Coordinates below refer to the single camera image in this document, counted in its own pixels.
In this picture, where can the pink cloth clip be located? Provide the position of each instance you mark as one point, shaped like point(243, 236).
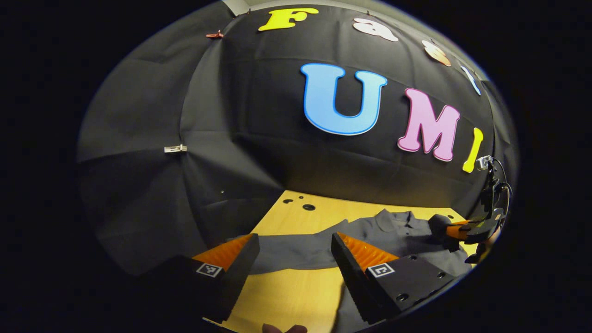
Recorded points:
point(214, 34)

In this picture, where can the black backdrop cloth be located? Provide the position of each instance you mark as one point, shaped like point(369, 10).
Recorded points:
point(259, 115)

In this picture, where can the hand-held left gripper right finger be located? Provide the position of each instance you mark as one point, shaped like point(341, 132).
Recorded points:
point(354, 282)

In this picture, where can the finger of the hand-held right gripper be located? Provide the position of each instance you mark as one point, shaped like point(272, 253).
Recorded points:
point(439, 225)

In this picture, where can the grey polo shirt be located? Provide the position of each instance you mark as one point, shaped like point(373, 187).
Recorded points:
point(300, 252)

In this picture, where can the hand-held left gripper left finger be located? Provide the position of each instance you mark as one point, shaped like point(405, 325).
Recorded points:
point(240, 277)

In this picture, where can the white cloth clip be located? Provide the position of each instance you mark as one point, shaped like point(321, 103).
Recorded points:
point(175, 148)

